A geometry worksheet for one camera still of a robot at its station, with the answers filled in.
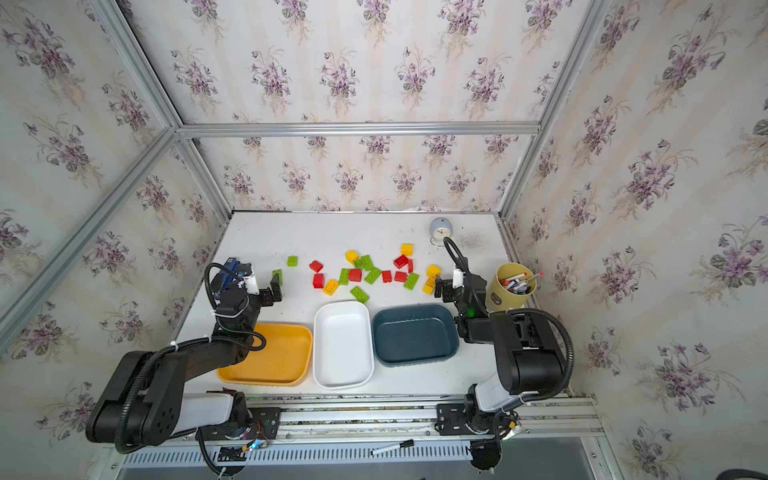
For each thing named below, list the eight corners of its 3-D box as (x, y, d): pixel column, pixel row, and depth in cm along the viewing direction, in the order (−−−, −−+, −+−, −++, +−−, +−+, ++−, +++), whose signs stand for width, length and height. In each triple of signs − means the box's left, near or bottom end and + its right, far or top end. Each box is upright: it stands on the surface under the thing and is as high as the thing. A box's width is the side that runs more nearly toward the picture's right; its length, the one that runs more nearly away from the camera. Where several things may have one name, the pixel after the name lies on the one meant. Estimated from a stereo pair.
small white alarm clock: (431, 246, 113) (434, 232, 106) (429, 232, 117) (432, 217, 111) (449, 246, 113) (453, 232, 106) (447, 232, 117) (450, 217, 111)
